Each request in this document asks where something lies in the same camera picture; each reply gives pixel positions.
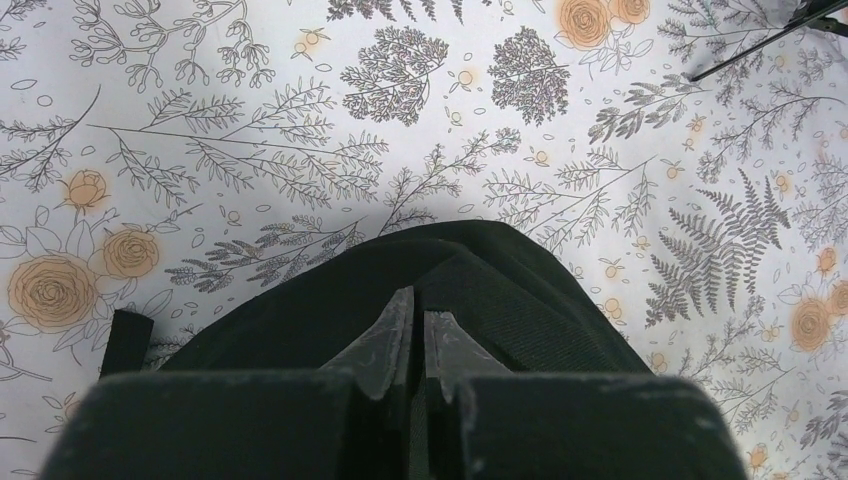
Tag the floral table mat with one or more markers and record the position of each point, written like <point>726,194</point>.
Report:
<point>178,157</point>

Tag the black fabric student bag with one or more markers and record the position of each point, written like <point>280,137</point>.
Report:
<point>321,377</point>

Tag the black microphone tripod stand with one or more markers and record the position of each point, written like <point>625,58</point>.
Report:
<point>810,14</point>

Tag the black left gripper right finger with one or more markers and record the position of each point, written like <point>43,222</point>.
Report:
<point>452,359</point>

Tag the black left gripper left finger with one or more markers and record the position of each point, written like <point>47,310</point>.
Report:
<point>380,362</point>

